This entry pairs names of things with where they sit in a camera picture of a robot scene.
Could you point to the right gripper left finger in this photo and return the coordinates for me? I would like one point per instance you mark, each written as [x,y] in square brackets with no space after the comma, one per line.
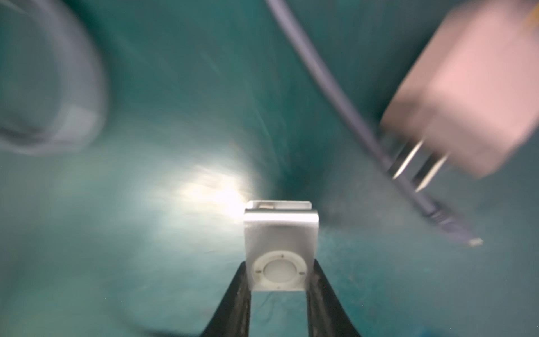
[232,317]

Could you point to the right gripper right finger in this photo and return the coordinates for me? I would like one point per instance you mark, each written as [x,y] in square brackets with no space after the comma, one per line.
[325,314]

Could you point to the silver mp3 player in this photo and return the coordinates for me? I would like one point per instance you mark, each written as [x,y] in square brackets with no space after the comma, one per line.
[280,242]

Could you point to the pink charger near bowls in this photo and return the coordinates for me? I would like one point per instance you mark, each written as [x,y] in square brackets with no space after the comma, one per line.
[471,97]

